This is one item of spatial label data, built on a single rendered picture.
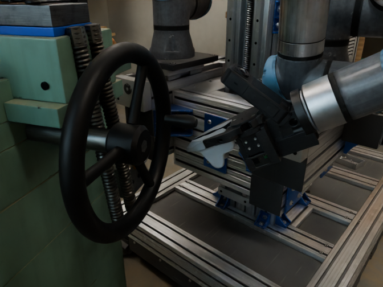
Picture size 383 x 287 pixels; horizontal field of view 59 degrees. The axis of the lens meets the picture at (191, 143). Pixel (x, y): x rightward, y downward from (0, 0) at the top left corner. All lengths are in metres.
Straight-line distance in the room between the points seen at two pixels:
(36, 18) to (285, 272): 0.98
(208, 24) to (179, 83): 2.81
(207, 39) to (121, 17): 1.18
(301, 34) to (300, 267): 0.81
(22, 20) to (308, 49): 0.42
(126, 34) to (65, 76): 3.96
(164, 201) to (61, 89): 1.00
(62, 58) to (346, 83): 0.38
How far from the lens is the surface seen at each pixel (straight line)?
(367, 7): 0.81
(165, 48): 1.09
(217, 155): 0.56
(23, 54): 0.53
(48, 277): 0.73
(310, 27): 0.58
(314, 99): 0.49
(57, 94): 0.51
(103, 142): 0.51
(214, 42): 3.88
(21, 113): 0.54
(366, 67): 0.50
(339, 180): 1.72
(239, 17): 1.05
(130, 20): 4.40
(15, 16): 0.55
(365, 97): 0.49
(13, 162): 0.59
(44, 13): 0.51
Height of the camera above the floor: 1.02
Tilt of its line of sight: 25 degrees down
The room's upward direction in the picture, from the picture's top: straight up
